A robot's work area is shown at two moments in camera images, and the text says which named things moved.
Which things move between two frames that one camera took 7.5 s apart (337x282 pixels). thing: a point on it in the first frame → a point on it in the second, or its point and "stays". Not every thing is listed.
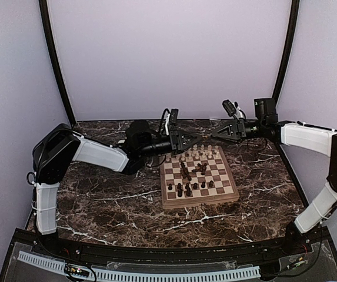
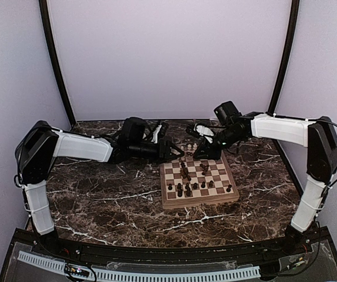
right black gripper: [233, 128] → [213, 154]
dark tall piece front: [179, 191] stays
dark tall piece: [188, 192] stays
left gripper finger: [193, 139] → [174, 153]
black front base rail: [306, 257] stays
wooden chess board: [197, 177] stays
